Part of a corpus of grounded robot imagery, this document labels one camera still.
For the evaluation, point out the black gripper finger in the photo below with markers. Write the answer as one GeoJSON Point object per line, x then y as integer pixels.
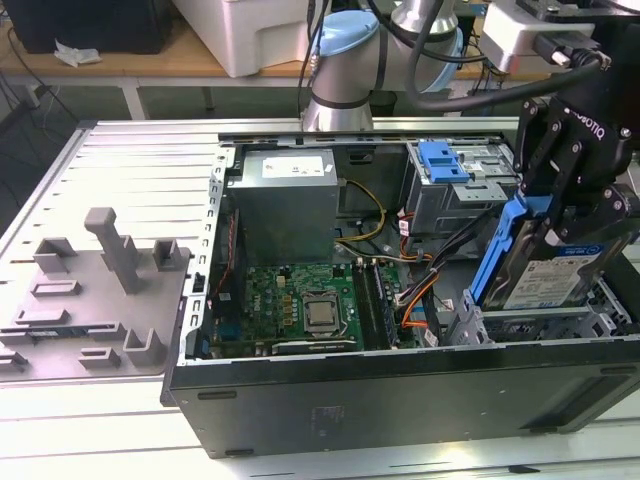
{"type": "Point", "coordinates": [595, 220]}
{"type": "Point", "coordinates": [527, 145]}

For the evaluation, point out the hard disk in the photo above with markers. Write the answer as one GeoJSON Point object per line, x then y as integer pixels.
{"type": "Point", "coordinates": [540, 275]}

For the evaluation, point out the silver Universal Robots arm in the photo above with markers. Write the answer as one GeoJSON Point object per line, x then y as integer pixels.
{"type": "Point", "coordinates": [345, 70]}

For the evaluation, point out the metal disk bay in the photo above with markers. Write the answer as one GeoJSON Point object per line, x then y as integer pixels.
{"type": "Point", "coordinates": [530, 315]}

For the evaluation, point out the blue plastic drive latch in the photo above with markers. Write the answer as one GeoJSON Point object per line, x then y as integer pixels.
{"type": "Point", "coordinates": [442, 160]}

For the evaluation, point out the metal optical drive cage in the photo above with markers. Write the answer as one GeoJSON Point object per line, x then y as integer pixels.
{"type": "Point", "coordinates": [450, 210]}

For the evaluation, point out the black waste bin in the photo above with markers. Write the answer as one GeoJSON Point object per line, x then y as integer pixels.
{"type": "Point", "coordinates": [384, 102]}

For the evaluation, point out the RAM stick with chips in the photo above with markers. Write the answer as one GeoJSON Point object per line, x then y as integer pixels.
{"type": "Point", "coordinates": [385, 311]}

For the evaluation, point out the black RAM slot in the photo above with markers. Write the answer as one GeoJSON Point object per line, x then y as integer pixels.
{"type": "Point", "coordinates": [365, 306]}

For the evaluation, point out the grey power supply unit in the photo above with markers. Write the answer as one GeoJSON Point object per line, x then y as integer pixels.
{"type": "Point", "coordinates": [285, 220]}

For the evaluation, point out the black open PC case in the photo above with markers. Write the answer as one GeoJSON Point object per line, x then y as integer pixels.
{"type": "Point", "coordinates": [400, 400]}

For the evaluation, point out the silver CPU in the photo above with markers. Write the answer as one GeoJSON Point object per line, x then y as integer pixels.
{"type": "Point", "coordinates": [321, 314]}

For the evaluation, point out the black CPU socket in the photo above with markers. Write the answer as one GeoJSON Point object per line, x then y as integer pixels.
{"type": "Point", "coordinates": [321, 332]}

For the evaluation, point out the green motherboard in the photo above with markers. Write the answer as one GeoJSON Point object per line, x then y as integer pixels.
{"type": "Point", "coordinates": [272, 291]}

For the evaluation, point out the black graphics card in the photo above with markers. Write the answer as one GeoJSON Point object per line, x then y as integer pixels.
{"type": "Point", "coordinates": [312, 347]}

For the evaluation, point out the white foam box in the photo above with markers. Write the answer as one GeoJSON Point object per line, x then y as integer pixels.
{"type": "Point", "coordinates": [240, 35]}

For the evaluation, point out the black case fan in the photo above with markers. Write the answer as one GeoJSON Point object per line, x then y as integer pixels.
{"type": "Point", "coordinates": [226, 280]}

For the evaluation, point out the blue VGA port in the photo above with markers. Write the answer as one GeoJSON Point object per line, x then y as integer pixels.
{"type": "Point", "coordinates": [229, 331]}

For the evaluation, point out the wooden desk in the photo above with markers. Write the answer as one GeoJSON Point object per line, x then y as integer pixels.
{"type": "Point", "coordinates": [150, 65]}

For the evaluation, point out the black computer tower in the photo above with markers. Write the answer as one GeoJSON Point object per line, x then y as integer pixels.
{"type": "Point", "coordinates": [125, 25]}

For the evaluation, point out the crumpled white paper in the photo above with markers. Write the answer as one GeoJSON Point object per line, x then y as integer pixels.
{"type": "Point", "coordinates": [75, 54]}

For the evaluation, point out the grey parts rack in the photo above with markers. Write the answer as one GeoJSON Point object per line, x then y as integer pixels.
{"type": "Point", "coordinates": [100, 320]}

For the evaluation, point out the green RAM stick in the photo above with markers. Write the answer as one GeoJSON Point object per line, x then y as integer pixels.
{"type": "Point", "coordinates": [55, 333]}

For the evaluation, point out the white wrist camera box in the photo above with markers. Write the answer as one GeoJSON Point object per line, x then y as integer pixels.
{"type": "Point", "coordinates": [510, 35]}

